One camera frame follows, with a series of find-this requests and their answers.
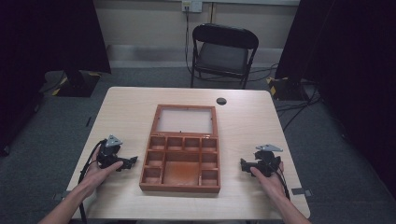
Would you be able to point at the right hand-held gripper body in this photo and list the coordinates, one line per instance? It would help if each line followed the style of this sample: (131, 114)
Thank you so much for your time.
(267, 161)

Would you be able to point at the white wall outlet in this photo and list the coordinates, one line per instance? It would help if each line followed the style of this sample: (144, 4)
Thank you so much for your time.
(191, 5)

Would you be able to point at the dark curtain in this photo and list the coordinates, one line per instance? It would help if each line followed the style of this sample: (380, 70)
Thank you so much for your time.
(351, 62)

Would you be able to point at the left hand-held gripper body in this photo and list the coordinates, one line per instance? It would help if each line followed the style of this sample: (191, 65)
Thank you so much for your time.
(107, 154)

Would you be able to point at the black stand base yellow tape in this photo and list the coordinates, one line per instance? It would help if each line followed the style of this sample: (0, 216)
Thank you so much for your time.
(285, 88)
(76, 84)

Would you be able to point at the wooden compartment box with lid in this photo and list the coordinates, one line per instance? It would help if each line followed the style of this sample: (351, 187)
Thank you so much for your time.
(182, 161)

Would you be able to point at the person's right hand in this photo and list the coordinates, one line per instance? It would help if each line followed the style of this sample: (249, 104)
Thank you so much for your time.
(270, 183)

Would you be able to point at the black folding chair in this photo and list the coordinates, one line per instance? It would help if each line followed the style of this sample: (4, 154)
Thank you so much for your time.
(222, 56)

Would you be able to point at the grey tape strip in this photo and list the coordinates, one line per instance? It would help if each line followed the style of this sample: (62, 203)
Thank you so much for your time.
(60, 195)
(301, 191)

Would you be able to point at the person's left hand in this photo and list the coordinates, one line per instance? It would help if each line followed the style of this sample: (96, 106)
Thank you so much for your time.
(98, 175)

